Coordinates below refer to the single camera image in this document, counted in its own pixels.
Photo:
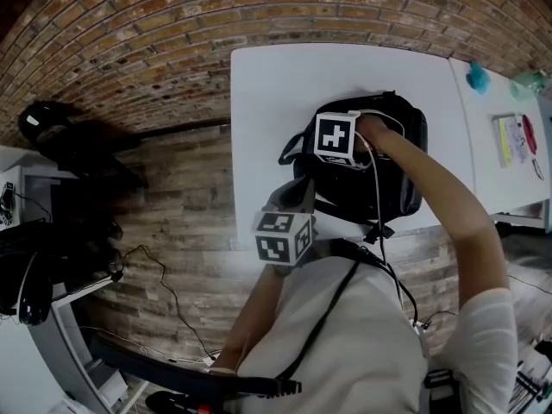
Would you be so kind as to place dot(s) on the teal crumpled rag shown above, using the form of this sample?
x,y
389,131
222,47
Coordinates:
x,y
478,77

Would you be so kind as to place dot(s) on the black metal rack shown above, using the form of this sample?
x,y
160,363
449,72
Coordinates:
x,y
528,386

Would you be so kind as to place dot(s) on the person's left forearm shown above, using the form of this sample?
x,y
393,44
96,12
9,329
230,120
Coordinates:
x,y
248,321

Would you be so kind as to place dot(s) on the black harness buckle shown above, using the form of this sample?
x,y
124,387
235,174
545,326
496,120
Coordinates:
x,y
442,386

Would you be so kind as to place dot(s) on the black folding chair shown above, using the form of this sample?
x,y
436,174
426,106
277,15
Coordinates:
x,y
77,145

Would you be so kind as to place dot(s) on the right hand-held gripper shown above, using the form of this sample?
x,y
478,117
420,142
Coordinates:
x,y
336,138

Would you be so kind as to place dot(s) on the black backpack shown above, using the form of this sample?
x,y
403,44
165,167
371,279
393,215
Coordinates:
x,y
388,175

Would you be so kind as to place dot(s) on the person's white shirt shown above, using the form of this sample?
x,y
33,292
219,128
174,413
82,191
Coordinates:
x,y
362,343

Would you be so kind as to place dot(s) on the gray desk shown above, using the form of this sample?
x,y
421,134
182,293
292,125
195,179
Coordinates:
x,y
30,192
69,343

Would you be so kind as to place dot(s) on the black curved bar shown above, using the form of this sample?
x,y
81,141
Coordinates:
x,y
172,375

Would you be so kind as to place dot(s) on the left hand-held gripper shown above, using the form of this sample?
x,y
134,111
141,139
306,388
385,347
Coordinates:
x,y
280,242

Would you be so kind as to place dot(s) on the person's right forearm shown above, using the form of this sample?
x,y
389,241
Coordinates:
x,y
457,214

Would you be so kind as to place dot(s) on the red pouch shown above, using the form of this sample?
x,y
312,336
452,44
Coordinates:
x,y
530,133

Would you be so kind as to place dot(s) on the yellow edged booklet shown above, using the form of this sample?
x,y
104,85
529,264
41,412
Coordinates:
x,y
511,140

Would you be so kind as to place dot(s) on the person's right hand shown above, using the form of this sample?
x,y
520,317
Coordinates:
x,y
373,129

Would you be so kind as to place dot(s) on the white adapter box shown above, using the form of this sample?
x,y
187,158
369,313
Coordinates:
x,y
420,329

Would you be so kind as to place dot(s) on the green spray bottle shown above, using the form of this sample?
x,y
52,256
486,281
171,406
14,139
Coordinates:
x,y
530,84

